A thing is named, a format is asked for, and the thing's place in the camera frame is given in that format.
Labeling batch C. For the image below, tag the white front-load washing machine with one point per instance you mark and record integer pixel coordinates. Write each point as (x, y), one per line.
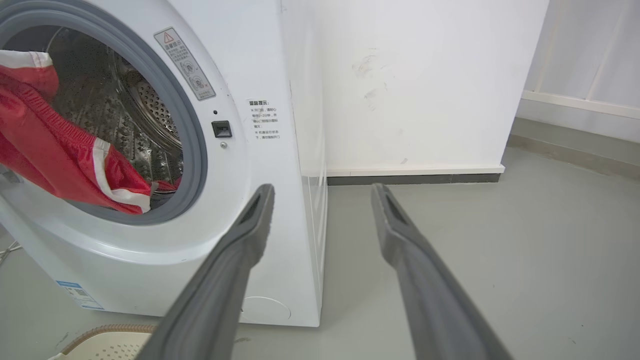
(260, 150)

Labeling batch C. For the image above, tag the red and white garment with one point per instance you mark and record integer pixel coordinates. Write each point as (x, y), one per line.
(45, 145)

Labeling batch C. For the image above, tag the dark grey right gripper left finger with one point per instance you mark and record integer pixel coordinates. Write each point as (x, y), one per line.
(220, 290)

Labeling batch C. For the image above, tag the grey warning sticker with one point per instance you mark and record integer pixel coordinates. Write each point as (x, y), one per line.
(184, 63)

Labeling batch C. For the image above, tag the blue and white label sticker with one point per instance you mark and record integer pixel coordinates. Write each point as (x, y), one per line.
(80, 295)

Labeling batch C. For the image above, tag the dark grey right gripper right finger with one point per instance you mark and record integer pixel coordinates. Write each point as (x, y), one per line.
(430, 295)

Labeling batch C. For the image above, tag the cream laundry basket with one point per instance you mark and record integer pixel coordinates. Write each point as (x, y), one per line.
(107, 345)

